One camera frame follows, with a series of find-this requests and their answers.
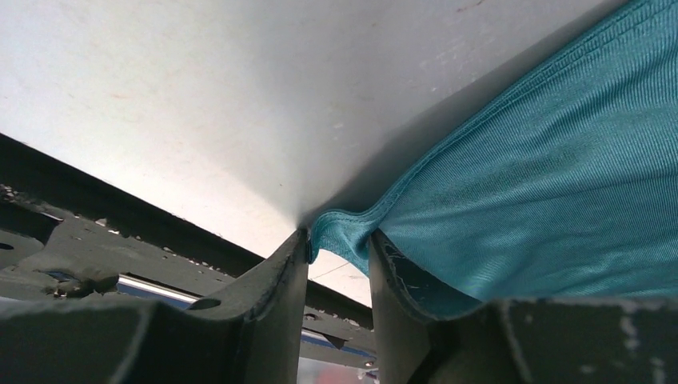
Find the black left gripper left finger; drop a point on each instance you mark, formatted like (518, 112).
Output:
(248, 332)

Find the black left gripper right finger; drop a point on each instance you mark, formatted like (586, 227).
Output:
(428, 332)

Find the teal cloth napkin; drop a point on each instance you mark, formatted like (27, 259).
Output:
(564, 185)

